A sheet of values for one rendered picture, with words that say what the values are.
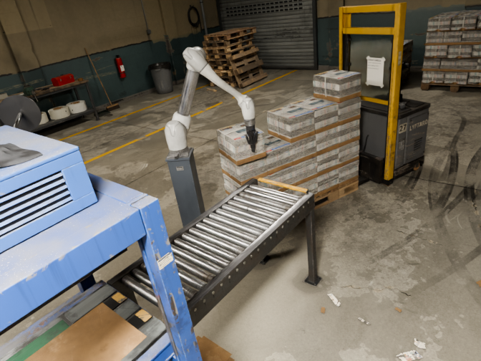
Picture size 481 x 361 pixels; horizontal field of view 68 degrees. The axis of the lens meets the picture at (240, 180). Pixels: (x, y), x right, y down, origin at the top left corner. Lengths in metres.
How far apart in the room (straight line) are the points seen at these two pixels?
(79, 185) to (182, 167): 1.80
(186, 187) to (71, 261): 2.04
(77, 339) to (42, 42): 7.82
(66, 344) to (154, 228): 0.90
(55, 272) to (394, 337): 2.18
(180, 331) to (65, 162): 0.77
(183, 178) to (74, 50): 6.82
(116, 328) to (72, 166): 0.93
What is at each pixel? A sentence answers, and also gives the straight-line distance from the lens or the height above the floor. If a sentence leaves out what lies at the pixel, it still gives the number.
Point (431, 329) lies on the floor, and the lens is 2.82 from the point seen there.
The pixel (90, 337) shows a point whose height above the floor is 0.80.
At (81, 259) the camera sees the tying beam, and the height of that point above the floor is 1.50.
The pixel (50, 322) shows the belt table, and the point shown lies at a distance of 2.10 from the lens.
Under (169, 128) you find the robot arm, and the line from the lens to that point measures 2.87.
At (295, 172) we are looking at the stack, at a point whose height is 0.52.
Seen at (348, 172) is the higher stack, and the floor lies 0.27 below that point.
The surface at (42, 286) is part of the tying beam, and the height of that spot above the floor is 1.50.
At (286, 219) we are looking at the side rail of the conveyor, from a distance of 2.29.
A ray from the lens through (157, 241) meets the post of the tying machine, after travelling 1.23.
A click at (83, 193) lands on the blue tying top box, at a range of 1.24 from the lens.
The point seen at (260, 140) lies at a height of 0.99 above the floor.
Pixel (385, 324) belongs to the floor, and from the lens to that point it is 2.78.
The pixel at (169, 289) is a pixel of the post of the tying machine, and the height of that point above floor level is 1.20.
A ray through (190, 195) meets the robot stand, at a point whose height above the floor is 0.64.
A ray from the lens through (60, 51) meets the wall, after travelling 9.30.
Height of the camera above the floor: 2.09
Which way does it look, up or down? 27 degrees down
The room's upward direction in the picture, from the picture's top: 8 degrees counter-clockwise
